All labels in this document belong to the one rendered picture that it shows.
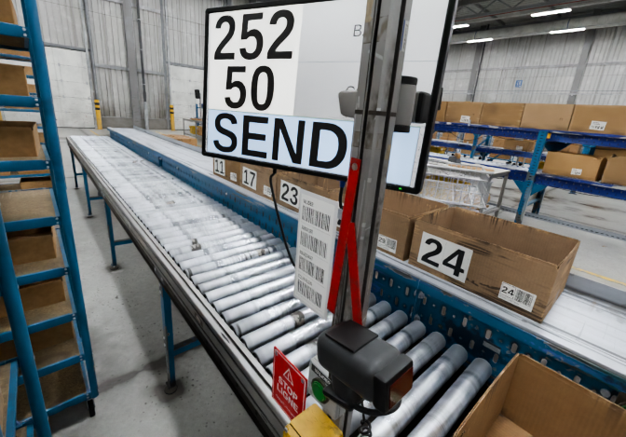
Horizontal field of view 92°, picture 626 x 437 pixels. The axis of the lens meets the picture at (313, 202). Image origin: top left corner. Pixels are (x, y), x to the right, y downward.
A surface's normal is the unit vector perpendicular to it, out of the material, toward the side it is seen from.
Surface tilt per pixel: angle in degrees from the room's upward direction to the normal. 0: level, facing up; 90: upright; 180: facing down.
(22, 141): 90
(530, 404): 90
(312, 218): 90
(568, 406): 90
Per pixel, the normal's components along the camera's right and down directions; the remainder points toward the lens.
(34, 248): 0.64, 0.26
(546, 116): -0.74, 0.11
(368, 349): -0.02, -0.98
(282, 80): -0.48, 0.15
